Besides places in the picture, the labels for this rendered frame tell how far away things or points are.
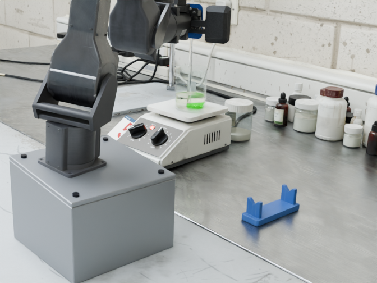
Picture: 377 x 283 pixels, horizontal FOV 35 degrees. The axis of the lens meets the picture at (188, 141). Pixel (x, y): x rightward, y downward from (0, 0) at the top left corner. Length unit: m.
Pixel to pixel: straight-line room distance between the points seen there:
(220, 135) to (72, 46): 0.49
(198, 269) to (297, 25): 0.92
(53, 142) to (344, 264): 0.40
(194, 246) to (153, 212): 0.09
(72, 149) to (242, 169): 0.44
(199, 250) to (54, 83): 0.29
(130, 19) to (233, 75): 0.83
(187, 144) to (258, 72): 0.55
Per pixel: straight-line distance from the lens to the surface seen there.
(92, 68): 0.73
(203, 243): 0.83
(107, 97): 0.75
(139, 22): 0.86
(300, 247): 0.84
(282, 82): 1.55
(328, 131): 1.30
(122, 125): 1.25
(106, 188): 0.73
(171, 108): 1.15
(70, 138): 0.75
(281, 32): 1.60
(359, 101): 1.43
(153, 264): 0.78
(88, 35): 0.74
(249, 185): 1.03
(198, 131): 1.11
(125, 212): 0.74
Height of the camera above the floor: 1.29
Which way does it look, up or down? 18 degrees down
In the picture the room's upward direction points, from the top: 2 degrees clockwise
